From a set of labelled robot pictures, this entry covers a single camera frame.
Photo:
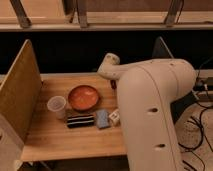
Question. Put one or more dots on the blue sponge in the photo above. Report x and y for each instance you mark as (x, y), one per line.
(102, 119)

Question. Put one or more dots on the wooden side panel left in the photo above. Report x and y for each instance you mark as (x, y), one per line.
(19, 91)

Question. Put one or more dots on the translucent plastic cup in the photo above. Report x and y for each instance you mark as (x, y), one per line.
(57, 105)

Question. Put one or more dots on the red pepper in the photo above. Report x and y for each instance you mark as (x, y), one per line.
(113, 84)

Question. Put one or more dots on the black white striped block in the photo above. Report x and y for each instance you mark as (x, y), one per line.
(80, 121)

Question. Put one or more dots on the white bottle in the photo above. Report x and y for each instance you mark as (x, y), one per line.
(114, 117)

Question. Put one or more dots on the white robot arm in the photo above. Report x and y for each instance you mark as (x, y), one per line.
(145, 91)

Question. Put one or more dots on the orange ceramic bowl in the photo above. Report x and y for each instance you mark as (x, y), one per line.
(83, 97)

